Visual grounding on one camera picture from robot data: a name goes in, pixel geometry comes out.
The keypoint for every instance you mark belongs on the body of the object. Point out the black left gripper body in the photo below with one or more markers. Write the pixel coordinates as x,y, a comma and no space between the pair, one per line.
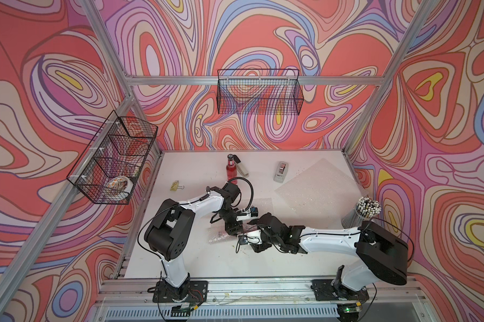
232,226

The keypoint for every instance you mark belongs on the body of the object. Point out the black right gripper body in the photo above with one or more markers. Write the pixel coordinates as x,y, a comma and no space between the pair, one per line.
267,242

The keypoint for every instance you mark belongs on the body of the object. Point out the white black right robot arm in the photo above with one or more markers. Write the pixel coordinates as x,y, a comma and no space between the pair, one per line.
381,256

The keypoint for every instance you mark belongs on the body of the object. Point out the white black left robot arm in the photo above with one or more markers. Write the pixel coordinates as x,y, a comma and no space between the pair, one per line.
168,232

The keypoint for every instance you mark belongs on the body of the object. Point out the pink bottle near stapler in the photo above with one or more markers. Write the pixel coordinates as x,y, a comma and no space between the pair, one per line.
231,169

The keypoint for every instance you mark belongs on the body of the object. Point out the yellow binder clip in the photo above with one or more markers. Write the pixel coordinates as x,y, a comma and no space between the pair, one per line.
176,186

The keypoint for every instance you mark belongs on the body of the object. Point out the cup of pens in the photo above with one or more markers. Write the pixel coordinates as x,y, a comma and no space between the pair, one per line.
365,209

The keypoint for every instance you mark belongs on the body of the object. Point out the patterned bowl in basket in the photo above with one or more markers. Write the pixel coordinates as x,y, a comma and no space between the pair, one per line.
119,188

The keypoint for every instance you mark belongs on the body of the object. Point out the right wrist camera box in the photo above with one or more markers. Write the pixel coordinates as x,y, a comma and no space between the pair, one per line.
250,238

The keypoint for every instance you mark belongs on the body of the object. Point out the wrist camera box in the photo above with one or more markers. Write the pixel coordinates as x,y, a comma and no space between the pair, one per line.
250,238
248,214

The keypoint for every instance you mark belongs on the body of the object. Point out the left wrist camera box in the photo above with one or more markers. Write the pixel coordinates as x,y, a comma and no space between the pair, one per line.
248,214

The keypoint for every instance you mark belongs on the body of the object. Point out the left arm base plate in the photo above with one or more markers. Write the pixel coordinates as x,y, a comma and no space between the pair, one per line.
194,291

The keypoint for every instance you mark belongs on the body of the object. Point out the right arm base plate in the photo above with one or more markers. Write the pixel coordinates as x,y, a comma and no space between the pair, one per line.
325,290

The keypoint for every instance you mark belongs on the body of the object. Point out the black wire basket left wall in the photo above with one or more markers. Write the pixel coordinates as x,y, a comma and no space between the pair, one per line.
120,147

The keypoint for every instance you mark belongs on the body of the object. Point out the black wire basket wall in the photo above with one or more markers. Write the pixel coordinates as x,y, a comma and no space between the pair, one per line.
120,147
259,91

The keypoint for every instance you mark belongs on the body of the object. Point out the black wire basket back wall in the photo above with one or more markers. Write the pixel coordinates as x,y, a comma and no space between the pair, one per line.
259,91

